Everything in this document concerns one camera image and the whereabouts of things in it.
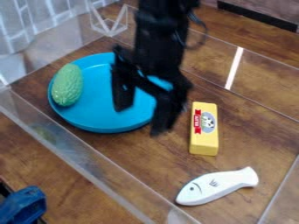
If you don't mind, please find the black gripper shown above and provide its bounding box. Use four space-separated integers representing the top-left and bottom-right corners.
111 11 192 137

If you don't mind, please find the white wooden toy fish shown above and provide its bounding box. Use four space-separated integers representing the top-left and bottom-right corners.
175 166 259 206

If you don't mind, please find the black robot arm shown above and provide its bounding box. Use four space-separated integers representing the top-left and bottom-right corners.
112 0 199 136

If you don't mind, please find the green bumpy toy gourd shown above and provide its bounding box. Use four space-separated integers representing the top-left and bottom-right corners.
51 64 83 107

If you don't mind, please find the yellow toy butter block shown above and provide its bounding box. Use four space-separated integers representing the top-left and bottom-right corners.
190 101 219 156

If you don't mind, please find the black baseboard strip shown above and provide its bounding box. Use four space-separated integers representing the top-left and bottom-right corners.
218 0 299 33

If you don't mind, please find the grey checkered curtain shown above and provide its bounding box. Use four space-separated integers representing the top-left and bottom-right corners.
0 0 117 55

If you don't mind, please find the blue plastic clamp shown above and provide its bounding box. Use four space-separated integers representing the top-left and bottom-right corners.
0 185 47 224

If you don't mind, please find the black ribbed cable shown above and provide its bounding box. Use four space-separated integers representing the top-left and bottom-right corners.
174 8 210 51

